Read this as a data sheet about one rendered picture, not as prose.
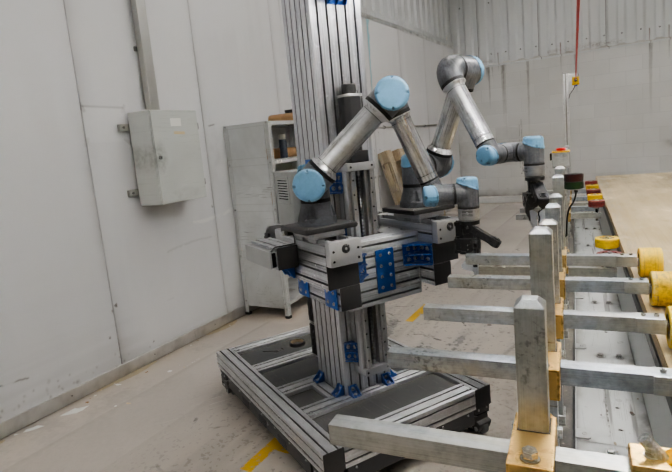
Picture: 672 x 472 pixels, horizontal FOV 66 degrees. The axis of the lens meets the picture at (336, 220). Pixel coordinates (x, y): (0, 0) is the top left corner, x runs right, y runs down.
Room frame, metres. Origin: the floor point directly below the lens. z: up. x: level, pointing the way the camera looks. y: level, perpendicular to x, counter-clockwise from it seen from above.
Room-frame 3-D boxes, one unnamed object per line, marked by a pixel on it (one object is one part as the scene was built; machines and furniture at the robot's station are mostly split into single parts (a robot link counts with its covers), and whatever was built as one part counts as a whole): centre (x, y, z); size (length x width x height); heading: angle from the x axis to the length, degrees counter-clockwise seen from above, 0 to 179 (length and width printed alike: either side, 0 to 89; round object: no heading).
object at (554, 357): (0.81, -0.32, 0.95); 0.13 x 0.06 x 0.05; 155
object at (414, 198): (2.24, -0.36, 1.09); 0.15 x 0.15 x 0.10
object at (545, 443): (0.58, -0.21, 0.95); 0.13 x 0.06 x 0.05; 155
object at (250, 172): (4.46, 0.40, 0.78); 0.90 x 0.45 x 1.55; 150
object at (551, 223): (1.06, -0.44, 0.90); 0.03 x 0.03 x 0.48; 65
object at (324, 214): (1.99, 0.07, 1.09); 0.15 x 0.15 x 0.10
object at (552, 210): (1.28, -0.54, 0.90); 0.03 x 0.03 x 0.48; 65
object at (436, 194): (1.85, -0.37, 1.12); 0.11 x 0.11 x 0.08; 86
